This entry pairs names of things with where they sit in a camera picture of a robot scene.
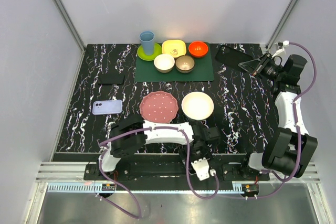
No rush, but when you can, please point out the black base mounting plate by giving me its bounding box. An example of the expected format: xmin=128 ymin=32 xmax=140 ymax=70
xmin=83 ymin=153 xmax=271 ymax=183

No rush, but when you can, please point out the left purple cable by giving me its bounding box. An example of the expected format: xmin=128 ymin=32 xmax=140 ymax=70
xmin=97 ymin=126 xmax=220 ymax=220

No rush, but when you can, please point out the left aluminium frame post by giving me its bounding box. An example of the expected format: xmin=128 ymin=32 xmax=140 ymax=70
xmin=38 ymin=0 xmax=87 ymax=51

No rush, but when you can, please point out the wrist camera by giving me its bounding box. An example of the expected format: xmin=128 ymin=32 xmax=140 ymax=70
xmin=273 ymin=40 xmax=289 ymax=57
xmin=191 ymin=158 xmax=216 ymax=181

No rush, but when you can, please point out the yellow square dish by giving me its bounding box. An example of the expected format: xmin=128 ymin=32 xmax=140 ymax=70
xmin=161 ymin=39 xmax=186 ymax=58

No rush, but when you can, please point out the brown small bowl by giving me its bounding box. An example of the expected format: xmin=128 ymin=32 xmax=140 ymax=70
xmin=175 ymin=55 xmax=195 ymax=73

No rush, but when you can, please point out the large white bowl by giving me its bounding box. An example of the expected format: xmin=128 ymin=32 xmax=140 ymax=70
xmin=181 ymin=92 xmax=214 ymax=121

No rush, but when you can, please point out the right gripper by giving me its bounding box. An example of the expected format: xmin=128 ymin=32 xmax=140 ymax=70
xmin=238 ymin=52 xmax=285 ymax=82

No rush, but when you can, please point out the pink dotted plate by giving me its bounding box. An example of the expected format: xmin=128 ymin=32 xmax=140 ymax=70
xmin=140 ymin=91 xmax=179 ymax=123

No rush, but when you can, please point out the right aluminium frame post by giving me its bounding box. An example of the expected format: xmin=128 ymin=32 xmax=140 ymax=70
xmin=265 ymin=0 xmax=299 ymax=51

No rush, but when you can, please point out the blue plastic cup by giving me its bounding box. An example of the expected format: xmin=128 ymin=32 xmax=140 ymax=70
xmin=139 ymin=31 xmax=155 ymax=55

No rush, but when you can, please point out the dark green mat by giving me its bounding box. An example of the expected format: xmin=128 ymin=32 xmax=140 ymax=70
xmin=134 ymin=42 xmax=214 ymax=82

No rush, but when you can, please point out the orange red bowl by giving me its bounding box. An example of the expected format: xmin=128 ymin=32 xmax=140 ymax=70
xmin=188 ymin=41 xmax=208 ymax=58

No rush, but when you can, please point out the black phone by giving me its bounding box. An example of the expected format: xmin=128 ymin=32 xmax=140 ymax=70
xmin=98 ymin=73 xmax=124 ymax=86

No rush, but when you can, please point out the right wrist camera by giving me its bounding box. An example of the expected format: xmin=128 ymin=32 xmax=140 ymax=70
xmin=273 ymin=40 xmax=289 ymax=57

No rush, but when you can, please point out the cream small bowl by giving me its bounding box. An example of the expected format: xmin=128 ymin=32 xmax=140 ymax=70
xmin=154 ymin=54 xmax=175 ymax=73

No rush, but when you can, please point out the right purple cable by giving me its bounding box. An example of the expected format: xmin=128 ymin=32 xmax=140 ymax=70
xmin=209 ymin=41 xmax=317 ymax=200

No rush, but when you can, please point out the aluminium frame post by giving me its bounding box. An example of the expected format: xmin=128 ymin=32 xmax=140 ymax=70
xmin=265 ymin=0 xmax=299 ymax=51
xmin=38 ymin=0 xmax=87 ymax=51

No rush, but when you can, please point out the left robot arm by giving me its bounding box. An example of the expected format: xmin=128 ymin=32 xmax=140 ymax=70
xmin=95 ymin=115 xmax=220 ymax=180

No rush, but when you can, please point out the aluminium front rail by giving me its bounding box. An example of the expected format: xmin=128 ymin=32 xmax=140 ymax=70
xmin=36 ymin=162 xmax=321 ymax=196

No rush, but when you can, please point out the purple cable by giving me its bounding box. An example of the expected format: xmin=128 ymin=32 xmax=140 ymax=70
xmin=209 ymin=41 xmax=317 ymax=200
xmin=97 ymin=126 xmax=220 ymax=220

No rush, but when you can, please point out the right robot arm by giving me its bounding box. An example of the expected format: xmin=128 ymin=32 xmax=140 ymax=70
xmin=238 ymin=53 xmax=318 ymax=180

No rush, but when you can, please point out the lime green saucer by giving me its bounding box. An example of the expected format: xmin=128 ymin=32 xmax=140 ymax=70
xmin=137 ymin=43 xmax=162 ymax=61

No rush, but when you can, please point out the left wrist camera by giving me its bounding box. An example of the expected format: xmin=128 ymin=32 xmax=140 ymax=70
xmin=191 ymin=158 xmax=216 ymax=181

